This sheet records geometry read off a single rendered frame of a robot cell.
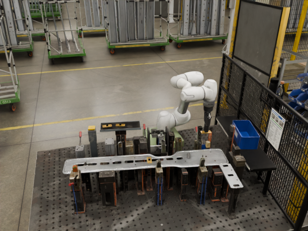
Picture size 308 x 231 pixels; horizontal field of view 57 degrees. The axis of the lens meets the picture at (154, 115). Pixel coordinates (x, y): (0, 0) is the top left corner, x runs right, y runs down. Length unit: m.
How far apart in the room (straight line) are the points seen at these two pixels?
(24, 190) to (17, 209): 0.31
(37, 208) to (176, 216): 1.14
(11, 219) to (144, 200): 1.69
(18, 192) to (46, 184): 1.16
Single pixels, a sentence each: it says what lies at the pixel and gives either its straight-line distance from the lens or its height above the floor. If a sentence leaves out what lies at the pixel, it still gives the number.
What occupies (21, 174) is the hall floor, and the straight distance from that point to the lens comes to 4.23.
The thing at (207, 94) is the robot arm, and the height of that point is 1.62.
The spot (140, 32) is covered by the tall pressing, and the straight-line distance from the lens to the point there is 9.47.
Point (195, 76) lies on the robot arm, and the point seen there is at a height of 1.54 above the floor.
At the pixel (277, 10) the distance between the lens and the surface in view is 4.39.
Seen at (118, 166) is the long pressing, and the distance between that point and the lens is 2.41.
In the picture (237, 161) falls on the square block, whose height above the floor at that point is 1.06.
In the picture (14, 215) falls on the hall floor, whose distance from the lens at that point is 3.69.
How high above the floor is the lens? 2.48
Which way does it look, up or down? 28 degrees down
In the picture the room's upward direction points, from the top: straight up
